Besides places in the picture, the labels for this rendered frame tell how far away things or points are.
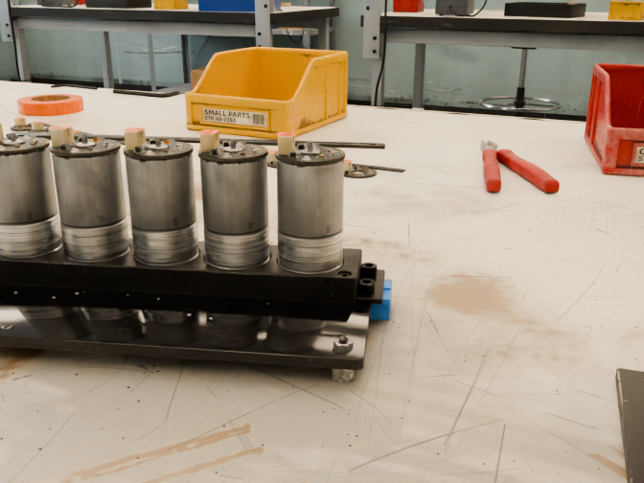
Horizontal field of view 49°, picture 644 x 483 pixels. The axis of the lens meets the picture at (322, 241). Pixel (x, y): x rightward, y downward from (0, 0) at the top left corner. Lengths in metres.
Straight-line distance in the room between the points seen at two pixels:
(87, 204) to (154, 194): 0.03
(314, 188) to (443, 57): 4.52
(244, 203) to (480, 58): 4.47
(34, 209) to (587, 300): 0.22
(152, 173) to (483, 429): 0.14
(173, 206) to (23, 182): 0.06
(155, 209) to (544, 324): 0.15
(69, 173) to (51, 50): 6.06
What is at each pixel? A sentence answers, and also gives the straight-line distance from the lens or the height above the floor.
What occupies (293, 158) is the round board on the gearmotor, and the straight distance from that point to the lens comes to 0.24.
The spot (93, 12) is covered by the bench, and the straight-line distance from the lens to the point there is 3.28.
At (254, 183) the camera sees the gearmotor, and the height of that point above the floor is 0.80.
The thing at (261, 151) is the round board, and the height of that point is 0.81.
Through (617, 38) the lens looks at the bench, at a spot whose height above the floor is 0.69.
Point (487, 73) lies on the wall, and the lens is 4.70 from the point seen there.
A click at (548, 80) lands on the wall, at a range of 4.66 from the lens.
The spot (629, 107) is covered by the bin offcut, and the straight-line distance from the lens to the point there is 0.61.
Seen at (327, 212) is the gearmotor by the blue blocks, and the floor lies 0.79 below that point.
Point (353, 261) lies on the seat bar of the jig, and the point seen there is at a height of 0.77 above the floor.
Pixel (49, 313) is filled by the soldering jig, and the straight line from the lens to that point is 0.26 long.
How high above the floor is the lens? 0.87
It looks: 21 degrees down
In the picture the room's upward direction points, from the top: straight up
